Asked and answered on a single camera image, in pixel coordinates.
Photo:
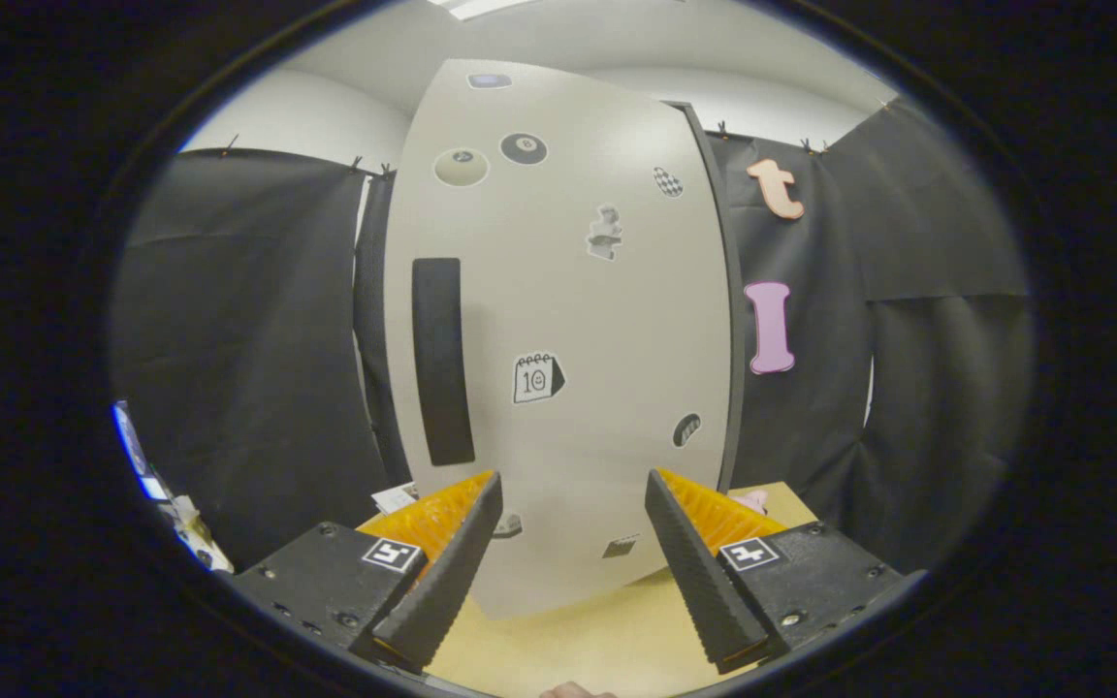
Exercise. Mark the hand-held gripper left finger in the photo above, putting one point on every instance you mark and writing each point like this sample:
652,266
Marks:
452,572

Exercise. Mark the black backdrop cloth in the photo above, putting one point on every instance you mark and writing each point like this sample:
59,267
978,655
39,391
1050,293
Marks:
258,368

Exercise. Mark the green and pink plush toy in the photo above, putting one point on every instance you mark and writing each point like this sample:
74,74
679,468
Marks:
752,500

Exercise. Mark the long ceiling light panel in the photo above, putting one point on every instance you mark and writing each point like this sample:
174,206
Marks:
481,7

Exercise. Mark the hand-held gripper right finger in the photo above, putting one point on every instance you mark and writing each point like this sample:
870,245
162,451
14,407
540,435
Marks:
704,582

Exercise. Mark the grey shoe cabinet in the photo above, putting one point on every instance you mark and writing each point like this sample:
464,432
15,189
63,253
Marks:
735,320

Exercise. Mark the white shoe cabinet door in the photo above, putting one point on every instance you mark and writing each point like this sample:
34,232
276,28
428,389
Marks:
597,320

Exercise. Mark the white book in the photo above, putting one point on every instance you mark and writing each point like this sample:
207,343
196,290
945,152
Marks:
394,497

